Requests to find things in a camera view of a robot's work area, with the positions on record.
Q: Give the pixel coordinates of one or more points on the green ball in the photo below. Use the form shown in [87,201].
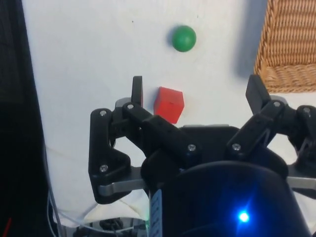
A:
[184,38]

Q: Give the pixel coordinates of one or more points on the red cube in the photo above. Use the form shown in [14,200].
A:
[170,103]

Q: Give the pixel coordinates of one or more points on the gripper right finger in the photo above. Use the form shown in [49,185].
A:
[264,118]

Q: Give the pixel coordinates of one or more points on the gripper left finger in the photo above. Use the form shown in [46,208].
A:
[158,128]

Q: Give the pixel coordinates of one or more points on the wicker basket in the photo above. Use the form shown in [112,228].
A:
[287,49]

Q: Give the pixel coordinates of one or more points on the black cabinet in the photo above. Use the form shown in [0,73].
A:
[17,118]

